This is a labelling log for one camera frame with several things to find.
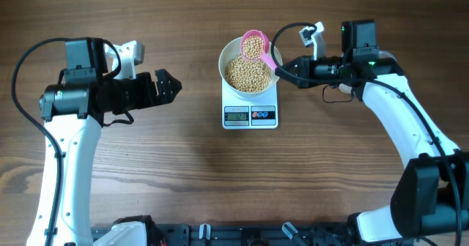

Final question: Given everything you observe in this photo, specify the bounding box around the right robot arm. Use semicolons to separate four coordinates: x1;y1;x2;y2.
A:
274;20;468;245

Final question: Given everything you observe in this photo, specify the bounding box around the pink plastic measuring scoop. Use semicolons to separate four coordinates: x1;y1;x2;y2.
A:
240;30;276;71

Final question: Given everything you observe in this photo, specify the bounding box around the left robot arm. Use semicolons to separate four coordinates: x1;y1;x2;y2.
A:
26;37;182;245

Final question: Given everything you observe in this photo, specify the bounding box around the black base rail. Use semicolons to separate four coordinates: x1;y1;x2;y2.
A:
157;223;360;246

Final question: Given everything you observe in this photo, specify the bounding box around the white bowl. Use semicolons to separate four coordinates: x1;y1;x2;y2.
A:
218;37;279;97

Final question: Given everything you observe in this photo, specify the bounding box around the clear plastic container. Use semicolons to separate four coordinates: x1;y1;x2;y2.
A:
339;51;396;94

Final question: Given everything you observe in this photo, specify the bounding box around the soybeans pile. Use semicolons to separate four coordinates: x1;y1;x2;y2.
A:
225;54;271;93

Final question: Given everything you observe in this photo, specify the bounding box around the white digital kitchen scale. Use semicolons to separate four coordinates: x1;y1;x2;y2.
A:
221;81;278;130

